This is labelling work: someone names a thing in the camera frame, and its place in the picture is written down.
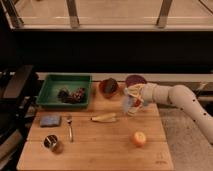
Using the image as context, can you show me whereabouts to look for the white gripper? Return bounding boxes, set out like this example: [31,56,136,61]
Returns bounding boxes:
[126,83,156,116]

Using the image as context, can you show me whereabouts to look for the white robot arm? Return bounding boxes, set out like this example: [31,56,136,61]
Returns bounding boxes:
[125,83,213,144]

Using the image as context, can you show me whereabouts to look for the purple bowl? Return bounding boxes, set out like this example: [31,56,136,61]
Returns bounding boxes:
[125,75,147,87]

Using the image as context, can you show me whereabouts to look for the red bowl with dark object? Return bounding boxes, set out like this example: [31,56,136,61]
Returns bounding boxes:
[99,78,119,98]

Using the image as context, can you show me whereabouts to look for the clear cup with red item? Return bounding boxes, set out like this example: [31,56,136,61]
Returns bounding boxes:
[127,97,142,115]

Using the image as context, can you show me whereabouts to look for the orange fruit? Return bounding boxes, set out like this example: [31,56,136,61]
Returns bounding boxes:
[132,131,147,147]

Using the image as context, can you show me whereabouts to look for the dark toy items in tray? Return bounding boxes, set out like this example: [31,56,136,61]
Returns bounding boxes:
[57,88,85,104]

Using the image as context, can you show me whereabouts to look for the green plastic tray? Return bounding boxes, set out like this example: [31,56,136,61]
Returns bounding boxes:
[37,74,92,109]

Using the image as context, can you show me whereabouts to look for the blue sponge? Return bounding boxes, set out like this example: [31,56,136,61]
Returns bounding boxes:
[40,115,61,127]

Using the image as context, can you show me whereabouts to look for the small dark tin can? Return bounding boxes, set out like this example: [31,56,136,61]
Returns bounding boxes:
[43,135,63,154]

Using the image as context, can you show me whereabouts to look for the black chair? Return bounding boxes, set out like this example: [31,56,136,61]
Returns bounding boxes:
[0,65,38,161]

